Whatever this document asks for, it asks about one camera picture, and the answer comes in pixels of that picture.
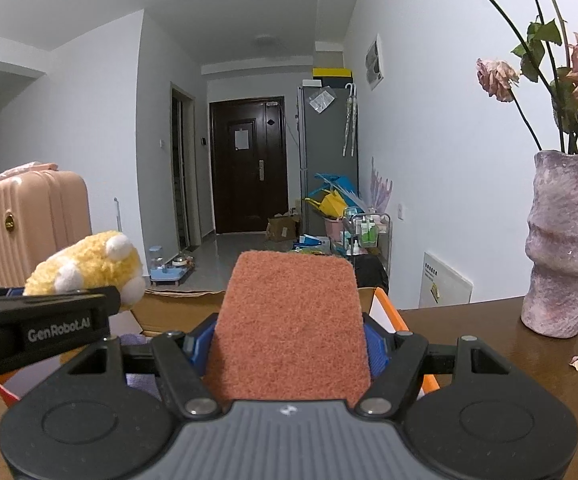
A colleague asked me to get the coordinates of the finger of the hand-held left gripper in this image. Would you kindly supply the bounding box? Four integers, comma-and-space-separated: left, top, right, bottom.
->
0, 286, 122, 331

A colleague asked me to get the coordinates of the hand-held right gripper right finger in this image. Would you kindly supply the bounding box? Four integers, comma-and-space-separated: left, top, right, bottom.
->
356, 312, 534, 417

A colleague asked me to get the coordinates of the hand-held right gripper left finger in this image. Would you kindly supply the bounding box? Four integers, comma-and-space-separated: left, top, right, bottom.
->
44, 312, 221, 419

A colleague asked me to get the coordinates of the orange cardboard box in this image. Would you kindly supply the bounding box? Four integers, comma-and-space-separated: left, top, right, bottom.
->
0, 287, 440, 401

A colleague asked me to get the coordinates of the yellow plush toy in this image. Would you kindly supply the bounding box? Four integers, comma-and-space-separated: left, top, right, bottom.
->
22, 230, 146, 311

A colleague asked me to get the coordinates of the orange layered scouring sponge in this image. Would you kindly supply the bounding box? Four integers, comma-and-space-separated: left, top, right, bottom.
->
203, 248, 372, 407

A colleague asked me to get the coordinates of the pink ribbed suitcase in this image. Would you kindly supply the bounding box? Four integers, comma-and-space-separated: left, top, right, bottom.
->
0, 161, 92, 291

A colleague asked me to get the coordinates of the blue pet feeder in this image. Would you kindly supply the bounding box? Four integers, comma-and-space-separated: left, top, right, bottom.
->
149, 245, 192, 283

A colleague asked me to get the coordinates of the white leaning board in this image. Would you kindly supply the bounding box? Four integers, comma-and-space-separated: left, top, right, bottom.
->
419, 251, 474, 309

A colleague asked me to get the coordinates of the blue floor package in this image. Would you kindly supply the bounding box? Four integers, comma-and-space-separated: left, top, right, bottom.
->
293, 234, 331, 253

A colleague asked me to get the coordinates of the brown floor cardboard box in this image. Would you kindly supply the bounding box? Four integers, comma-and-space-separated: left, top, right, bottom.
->
265, 215, 301, 242

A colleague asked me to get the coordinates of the yellow bag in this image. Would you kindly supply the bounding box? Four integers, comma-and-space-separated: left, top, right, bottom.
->
304, 190, 345, 218

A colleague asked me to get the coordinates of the dark brown entrance door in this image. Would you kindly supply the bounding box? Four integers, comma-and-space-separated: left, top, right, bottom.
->
209, 96, 290, 235

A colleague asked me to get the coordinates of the grey refrigerator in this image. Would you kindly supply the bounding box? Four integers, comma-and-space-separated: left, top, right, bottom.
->
296, 82, 360, 238

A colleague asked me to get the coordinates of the mottled pink ceramic vase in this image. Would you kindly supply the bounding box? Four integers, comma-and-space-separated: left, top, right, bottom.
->
520, 150, 578, 338

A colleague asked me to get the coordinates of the hanging folded umbrella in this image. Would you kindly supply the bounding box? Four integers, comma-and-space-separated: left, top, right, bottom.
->
341, 82, 357, 157

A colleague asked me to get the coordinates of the clear plastic bag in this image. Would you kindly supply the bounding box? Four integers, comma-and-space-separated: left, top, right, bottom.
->
310, 88, 337, 112

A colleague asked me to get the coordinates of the yellow and black box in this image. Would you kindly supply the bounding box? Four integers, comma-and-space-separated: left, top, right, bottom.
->
311, 67, 352, 81

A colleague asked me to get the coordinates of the white electrical panel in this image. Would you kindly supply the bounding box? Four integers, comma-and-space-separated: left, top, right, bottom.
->
365, 34, 385, 91

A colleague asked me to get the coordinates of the wire cart with bottles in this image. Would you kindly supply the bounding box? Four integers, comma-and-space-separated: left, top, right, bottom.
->
341, 212, 392, 256

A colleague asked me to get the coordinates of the purple coral wall decor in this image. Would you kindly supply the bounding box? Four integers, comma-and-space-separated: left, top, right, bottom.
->
369, 156, 395, 211

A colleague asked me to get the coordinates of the side door frame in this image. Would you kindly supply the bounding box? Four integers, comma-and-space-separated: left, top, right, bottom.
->
170, 82, 200, 251

